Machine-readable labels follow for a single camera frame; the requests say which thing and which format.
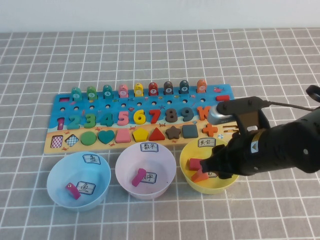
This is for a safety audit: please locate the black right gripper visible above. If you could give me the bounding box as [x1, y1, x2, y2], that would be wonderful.
[199, 124, 280, 180]

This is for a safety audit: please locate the pink rectangle piece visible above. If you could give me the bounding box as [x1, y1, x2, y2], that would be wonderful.
[187, 158, 205, 172]

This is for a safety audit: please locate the orange rhombus piece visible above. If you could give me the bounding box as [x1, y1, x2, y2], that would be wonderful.
[191, 168, 209, 183]

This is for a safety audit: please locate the orange plus sign piece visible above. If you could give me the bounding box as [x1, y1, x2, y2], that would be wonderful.
[201, 123, 219, 137]

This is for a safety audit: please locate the yellow plastic bowl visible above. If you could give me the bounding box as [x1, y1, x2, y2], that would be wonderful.
[179, 138, 241, 195]

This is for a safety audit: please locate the dark grey square piece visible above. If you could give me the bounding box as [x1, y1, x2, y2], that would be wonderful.
[181, 124, 200, 139]

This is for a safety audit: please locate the orange number ten piece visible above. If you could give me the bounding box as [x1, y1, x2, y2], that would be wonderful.
[196, 106, 212, 121]

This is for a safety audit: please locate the brown star piece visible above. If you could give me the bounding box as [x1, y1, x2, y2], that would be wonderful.
[164, 125, 182, 140]

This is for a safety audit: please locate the dark grey number nine piece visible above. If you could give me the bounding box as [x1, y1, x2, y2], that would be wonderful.
[180, 107, 195, 123]

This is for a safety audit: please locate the brown number eight piece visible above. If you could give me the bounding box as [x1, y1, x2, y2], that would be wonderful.
[164, 107, 179, 124]

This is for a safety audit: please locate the red triangle piece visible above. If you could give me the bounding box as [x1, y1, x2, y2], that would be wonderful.
[148, 126, 166, 142]

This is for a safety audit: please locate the orange fish piece ten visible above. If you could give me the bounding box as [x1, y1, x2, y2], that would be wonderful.
[196, 79, 208, 94]

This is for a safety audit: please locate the red number seven piece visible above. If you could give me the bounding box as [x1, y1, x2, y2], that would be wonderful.
[149, 109, 162, 125]

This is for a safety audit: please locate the dark grey fish piece nine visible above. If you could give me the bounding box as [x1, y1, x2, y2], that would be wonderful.
[178, 79, 190, 95]

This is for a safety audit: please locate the yellow pentagon piece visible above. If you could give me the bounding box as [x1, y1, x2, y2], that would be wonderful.
[132, 128, 150, 143]

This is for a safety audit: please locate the magenta number one piece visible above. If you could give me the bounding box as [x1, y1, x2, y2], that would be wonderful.
[131, 168, 146, 188]

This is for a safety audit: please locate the brown fish piece eight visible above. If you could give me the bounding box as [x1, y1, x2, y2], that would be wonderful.
[163, 81, 174, 96]

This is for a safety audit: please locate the light pink plastic bowl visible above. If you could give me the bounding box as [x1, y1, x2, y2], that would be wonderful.
[114, 142, 177, 200]

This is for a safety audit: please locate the yellow number six piece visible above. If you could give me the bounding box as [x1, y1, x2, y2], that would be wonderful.
[133, 109, 147, 125]

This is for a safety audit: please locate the red fish piece seven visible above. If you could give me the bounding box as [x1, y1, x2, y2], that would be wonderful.
[148, 82, 159, 97]

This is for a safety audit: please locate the pink trapezoid piece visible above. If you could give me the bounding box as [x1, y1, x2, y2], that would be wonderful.
[115, 129, 133, 144]

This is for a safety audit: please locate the yellow fish piece six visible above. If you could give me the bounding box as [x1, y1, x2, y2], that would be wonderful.
[133, 82, 144, 98]

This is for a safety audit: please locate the pink number five piece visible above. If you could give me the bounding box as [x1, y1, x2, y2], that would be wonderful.
[117, 110, 131, 127]

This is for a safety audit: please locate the teal heart piece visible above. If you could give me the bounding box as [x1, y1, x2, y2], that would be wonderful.
[97, 129, 116, 145]

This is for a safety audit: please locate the teal number four piece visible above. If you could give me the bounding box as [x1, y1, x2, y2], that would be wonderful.
[99, 112, 115, 128]

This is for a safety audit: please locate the wooden sea puzzle board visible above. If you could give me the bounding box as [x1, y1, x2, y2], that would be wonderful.
[42, 83, 247, 155]

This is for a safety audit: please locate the pink fish piece five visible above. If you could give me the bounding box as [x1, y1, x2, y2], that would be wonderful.
[117, 84, 129, 98]

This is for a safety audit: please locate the teal fish piece four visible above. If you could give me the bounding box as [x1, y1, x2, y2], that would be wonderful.
[102, 84, 113, 99]

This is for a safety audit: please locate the green number three piece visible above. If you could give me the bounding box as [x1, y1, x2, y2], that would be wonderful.
[83, 113, 98, 129]

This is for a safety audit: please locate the green circle piece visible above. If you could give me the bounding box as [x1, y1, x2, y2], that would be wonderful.
[80, 131, 98, 147]

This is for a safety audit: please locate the green fish piece three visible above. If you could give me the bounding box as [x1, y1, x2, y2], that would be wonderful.
[86, 85, 97, 100]

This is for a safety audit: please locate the teal number two piece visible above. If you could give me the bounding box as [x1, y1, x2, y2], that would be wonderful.
[67, 113, 81, 130]

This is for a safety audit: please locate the magenta fish piece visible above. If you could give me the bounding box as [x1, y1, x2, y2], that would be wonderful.
[64, 182, 82, 201]

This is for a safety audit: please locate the light blue plastic bowl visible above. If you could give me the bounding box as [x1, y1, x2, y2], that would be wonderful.
[46, 151, 112, 213]

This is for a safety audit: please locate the teal fish piece two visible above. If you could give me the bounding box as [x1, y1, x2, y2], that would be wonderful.
[70, 86, 81, 101]

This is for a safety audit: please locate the grey checked tablecloth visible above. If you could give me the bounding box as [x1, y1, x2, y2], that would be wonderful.
[0, 26, 320, 240]

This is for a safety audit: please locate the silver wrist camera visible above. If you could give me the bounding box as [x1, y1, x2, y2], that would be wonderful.
[207, 106, 238, 126]

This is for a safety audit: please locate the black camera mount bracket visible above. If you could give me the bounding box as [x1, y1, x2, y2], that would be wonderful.
[215, 96, 271, 132]

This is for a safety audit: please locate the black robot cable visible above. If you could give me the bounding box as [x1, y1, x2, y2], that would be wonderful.
[264, 100, 320, 112]

